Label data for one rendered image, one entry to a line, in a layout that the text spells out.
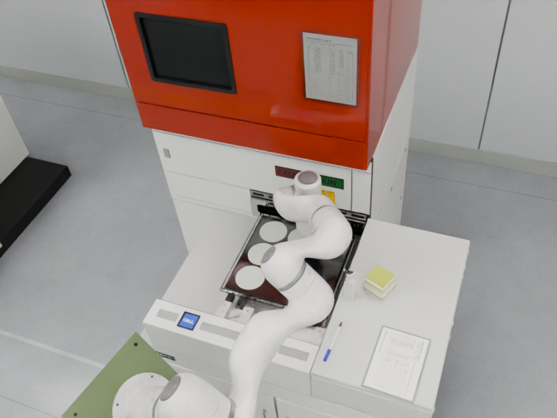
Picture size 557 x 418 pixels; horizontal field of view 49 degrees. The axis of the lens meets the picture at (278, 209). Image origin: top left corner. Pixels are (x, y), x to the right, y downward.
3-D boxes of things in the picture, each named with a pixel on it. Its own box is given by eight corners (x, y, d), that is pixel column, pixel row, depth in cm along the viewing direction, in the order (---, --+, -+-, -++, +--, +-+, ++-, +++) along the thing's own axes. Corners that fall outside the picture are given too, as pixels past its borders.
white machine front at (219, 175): (174, 194, 247) (152, 115, 218) (370, 239, 223) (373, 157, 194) (171, 199, 245) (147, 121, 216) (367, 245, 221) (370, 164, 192)
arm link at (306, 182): (297, 219, 194) (325, 213, 195) (294, 190, 184) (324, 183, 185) (291, 201, 200) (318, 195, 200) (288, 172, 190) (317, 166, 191)
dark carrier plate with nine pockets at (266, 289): (263, 216, 225) (263, 215, 224) (353, 236, 215) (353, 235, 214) (225, 288, 204) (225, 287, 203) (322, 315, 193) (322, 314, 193)
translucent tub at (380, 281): (376, 275, 193) (377, 262, 189) (396, 288, 190) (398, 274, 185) (362, 290, 190) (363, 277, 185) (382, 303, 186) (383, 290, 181)
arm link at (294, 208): (289, 245, 168) (273, 211, 197) (345, 233, 170) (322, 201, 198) (284, 215, 165) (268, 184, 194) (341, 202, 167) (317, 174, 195)
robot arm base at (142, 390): (136, 459, 165) (165, 469, 150) (99, 402, 162) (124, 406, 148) (187, 412, 176) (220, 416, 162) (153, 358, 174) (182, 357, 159)
